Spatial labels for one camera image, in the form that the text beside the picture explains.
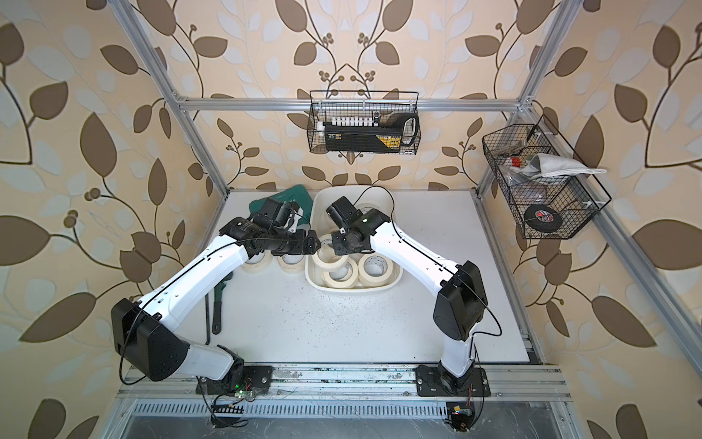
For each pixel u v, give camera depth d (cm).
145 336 40
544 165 63
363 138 84
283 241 66
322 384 75
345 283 87
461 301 45
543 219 72
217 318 85
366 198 74
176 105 92
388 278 87
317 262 79
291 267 94
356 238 57
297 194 115
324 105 91
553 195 73
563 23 72
